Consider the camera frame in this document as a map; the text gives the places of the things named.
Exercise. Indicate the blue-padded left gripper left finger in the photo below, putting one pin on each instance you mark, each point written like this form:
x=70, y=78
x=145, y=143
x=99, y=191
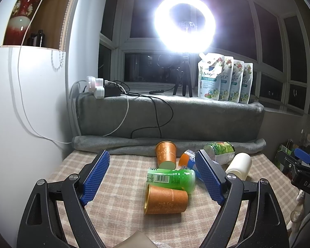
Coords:
x=41, y=225

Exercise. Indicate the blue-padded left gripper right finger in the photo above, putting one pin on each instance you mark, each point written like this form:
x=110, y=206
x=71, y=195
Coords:
x=264, y=224

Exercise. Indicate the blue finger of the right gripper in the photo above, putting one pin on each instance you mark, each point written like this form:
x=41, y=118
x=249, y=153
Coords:
x=302, y=155

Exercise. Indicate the orange paper cup upside-down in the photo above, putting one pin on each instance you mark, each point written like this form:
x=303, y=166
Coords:
x=166, y=155

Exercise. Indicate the white plastic cup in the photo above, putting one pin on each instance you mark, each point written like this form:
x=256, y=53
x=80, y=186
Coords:
x=240, y=166

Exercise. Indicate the orange paper cup lying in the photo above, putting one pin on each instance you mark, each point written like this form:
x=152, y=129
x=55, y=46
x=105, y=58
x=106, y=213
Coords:
x=161, y=200

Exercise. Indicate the green box on floor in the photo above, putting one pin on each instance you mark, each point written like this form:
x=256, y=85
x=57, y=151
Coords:
x=286, y=147

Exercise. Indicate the green salad label jar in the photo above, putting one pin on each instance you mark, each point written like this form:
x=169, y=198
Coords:
x=221, y=152

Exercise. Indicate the refill pouch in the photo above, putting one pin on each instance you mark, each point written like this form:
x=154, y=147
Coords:
x=247, y=81
x=225, y=78
x=210, y=68
x=236, y=81

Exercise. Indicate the green plastic bottle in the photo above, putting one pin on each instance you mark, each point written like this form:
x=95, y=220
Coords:
x=182, y=179

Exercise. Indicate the white shelf cabinet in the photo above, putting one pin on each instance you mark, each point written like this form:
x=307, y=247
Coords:
x=34, y=128

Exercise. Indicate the blue orange plastic bottle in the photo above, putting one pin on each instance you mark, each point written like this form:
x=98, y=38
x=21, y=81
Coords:
x=187, y=160

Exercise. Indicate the grey blanket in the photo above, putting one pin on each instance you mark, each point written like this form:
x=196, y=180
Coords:
x=134, y=125

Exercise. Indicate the black tripod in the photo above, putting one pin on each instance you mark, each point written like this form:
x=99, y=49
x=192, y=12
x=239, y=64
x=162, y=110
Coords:
x=183, y=76

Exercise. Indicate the white power strip with plugs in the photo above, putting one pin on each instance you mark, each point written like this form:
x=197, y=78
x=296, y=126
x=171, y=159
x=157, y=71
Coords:
x=96, y=86

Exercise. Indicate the black power adapter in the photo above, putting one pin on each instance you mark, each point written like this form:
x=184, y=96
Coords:
x=112, y=90

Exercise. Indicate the dark glass bottle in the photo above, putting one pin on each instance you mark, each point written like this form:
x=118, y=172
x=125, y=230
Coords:
x=36, y=39

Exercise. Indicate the red white vase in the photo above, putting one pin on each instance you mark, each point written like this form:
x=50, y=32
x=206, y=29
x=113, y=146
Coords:
x=19, y=21

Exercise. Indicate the ring light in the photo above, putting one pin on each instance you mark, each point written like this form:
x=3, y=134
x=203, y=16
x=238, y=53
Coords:
x=181, y=40

